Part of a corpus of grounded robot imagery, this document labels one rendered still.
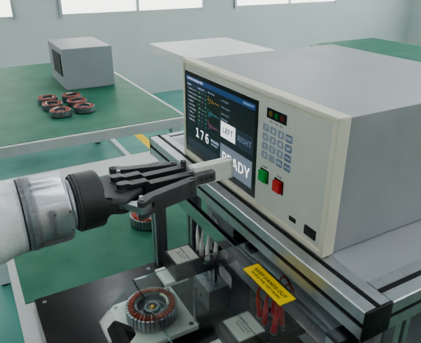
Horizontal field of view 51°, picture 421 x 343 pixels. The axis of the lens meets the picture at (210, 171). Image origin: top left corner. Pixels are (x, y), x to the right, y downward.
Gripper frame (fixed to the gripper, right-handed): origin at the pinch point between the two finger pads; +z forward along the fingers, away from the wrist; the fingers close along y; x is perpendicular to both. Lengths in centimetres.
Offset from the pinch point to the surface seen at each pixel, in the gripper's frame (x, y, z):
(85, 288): -44, -39, -13
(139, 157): -46, -114, 29
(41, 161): -120, -313, 13
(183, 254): -29.0, -20.5, 4.8
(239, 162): -3.3, -7.2, 9.7
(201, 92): 5.8, -21.1, 9.7
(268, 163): -0.5, 0.8, 9.8
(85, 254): -46, -55, -9
